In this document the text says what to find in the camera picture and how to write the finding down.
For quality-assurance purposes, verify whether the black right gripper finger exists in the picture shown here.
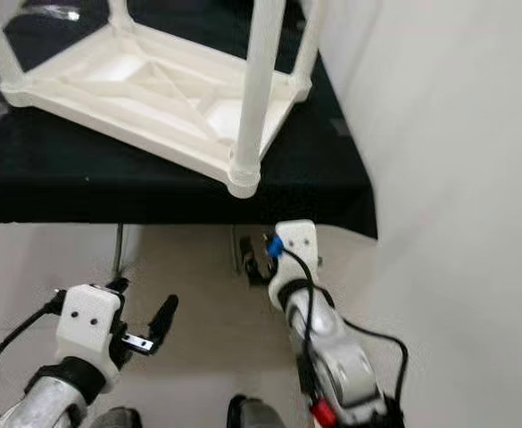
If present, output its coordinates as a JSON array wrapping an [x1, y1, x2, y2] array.
[[242, 236, 270, 286]]

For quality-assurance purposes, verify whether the clear tape strip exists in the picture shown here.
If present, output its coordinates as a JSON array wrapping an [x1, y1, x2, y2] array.
[[27, 4, 80, 22]]

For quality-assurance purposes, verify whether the grey left robot foot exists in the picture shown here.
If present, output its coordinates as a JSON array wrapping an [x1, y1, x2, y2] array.
[[89, 406, 142, 428]]

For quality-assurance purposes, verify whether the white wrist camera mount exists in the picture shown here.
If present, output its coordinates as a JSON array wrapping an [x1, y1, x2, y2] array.
[[55, 285, 124, 393], [274, 220, 320, 291]]

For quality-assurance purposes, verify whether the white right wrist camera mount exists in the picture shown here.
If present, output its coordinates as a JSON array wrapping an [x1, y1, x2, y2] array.
[[274, 220, 320, 291]]

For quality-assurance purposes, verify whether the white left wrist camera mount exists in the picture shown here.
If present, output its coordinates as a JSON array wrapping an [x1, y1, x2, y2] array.
[[55, 285, 124, 393]]

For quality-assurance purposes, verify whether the grey right robot foot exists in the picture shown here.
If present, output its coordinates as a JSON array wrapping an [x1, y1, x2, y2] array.
[[226, 394, 290, 428]]

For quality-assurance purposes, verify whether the grey robot foot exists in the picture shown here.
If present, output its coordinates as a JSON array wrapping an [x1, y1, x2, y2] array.
[[89, 406, 142, 428], [226, 394, 290, 428]]

